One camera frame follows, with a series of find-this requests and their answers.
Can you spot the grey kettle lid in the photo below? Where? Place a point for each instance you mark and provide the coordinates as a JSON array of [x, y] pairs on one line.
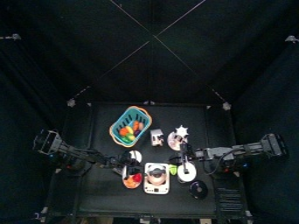
[[157, 173]]

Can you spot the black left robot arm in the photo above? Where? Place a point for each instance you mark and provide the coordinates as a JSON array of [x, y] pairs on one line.
[[49, 143]]

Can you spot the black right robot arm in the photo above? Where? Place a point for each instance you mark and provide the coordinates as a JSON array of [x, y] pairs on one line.
[[253, 148]]

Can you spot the red toy tomato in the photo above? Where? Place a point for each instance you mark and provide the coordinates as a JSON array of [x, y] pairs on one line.
[[137, 177]]

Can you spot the white toy pot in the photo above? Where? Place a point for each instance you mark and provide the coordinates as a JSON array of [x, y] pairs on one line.
[[192, 173]]

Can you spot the green toy piece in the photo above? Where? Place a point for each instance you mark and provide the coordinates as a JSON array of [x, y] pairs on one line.
[[173, 169]]

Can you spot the small white bowl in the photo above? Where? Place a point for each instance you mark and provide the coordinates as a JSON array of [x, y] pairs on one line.
[[137, 156]]

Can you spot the plate with orange food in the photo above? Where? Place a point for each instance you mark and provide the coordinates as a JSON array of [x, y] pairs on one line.
[[130, 183]]

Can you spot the white star-shaped object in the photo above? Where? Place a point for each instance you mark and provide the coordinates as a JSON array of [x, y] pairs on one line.
[[176, 140]]

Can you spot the green toy fruit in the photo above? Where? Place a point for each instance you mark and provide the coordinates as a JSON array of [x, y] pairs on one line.
[[130, 138]]

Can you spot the black round disc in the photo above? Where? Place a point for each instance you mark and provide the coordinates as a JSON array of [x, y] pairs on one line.
[[198, 190]]

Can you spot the small white grey toy appliance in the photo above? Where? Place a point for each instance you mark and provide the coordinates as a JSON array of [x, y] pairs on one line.
[[157, 137]]

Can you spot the orange toy fruit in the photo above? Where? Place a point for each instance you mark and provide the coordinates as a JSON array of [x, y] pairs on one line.
[[124, 131]]

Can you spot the purple toy fruit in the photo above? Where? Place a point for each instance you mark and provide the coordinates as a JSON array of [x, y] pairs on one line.
[[138, 133]]

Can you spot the yellow toy fruit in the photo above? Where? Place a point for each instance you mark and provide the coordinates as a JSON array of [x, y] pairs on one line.
[[130, 130]]

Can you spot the orange toy carrot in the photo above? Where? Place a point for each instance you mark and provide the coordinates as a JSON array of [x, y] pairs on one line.
[[136, 125]]

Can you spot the teal basket orange rim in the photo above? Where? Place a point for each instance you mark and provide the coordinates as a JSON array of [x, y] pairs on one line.
[[130, 116]]

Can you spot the printed label sticker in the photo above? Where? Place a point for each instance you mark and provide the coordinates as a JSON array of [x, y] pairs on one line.
[[230, 201]]

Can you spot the grey frame corner bracket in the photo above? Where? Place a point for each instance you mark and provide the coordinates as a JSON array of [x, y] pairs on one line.
[[226, 106], [15, 37], [72, 102], [292, 38]]

